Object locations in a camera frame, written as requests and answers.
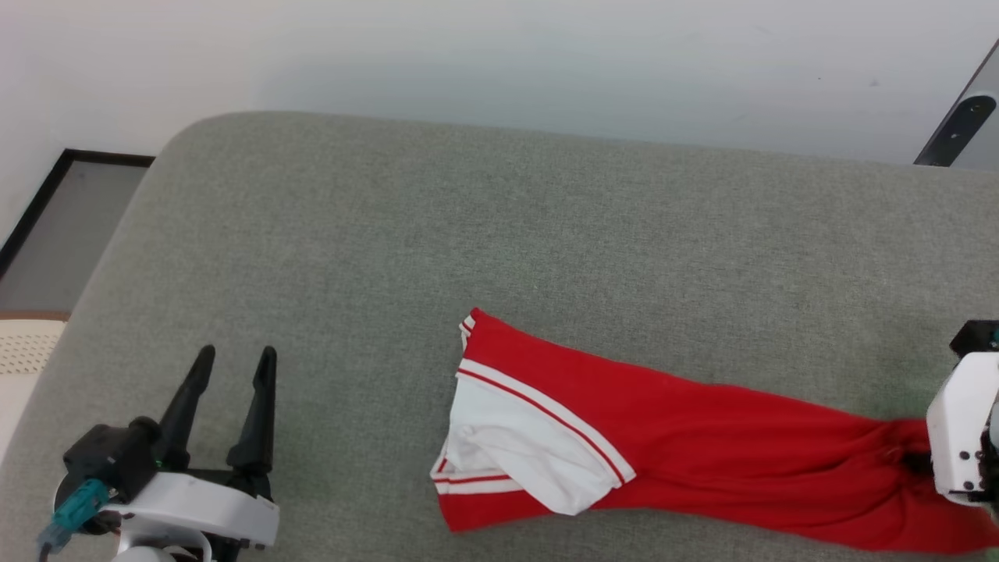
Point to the grey-green fabric sofa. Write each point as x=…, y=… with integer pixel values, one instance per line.
x=468, y=234

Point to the black framed grey panel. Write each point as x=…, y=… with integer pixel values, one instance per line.
x=964, y=117
x=62, y=234

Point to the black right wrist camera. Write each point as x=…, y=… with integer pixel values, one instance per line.
x=975, y=337

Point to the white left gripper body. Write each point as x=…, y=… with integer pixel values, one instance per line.
x=195, y=511

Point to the cream perforated panel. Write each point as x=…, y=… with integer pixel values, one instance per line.
x=23, y=367

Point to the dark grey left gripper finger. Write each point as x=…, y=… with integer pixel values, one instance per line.
x=187, y=406
x=256, y=414

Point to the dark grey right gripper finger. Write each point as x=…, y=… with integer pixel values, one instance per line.
x=917, y=462

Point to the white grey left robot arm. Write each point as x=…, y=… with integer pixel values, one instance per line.
x=144, y=555

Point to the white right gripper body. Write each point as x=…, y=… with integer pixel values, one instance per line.
x=960, y=429

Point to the red white sports jersey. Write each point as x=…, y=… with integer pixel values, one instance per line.
x=663, y=437

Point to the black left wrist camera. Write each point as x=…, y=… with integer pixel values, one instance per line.
x=109, y=457

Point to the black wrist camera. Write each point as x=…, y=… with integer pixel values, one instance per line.
x=109, y=457
x=975, y=337

